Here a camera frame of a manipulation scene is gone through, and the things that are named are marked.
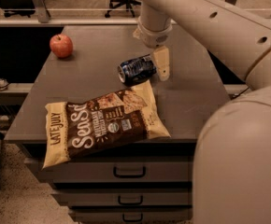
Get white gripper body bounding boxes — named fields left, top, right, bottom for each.
left=133, top=19, right=172, bottom=49

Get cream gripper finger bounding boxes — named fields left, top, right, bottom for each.
left=151, top=46, right=170, bottom=81

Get blue pepsi can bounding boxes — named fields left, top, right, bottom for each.
left=117, top=55, right=156, bottom=85

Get Late July chip bag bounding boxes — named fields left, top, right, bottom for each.
left=43, top=81, right=170, bottom=168

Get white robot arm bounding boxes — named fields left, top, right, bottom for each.
left=138, top=0, right=271, bottom=224

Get black office chair centre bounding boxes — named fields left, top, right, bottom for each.
left=105, top=0, right=141, bottom=18

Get red apple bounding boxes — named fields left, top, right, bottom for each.
left=50, top=34, right=73, bottom=59

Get metal railing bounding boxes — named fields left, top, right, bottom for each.
left=0, top=0, right=271, bottom=26

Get grey drawer cabinet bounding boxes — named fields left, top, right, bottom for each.
left=7, top=25, right=228, bottom=224

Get top drawer black handle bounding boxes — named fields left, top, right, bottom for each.
left=113, top=167, right=146, bottom=178

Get drawer black handle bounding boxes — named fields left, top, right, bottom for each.
left=121, top=213, right=144, bottom=223
left=113, top=167, right=146, bottom=178
left=117, top=196, right=143, bottom=206

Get middle drawer black handle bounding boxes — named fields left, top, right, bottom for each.
left=117, top=196, right=143, bottom=206

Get bottom drawer black handle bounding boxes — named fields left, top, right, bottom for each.
left=121, top=213, right=144, bottom=223

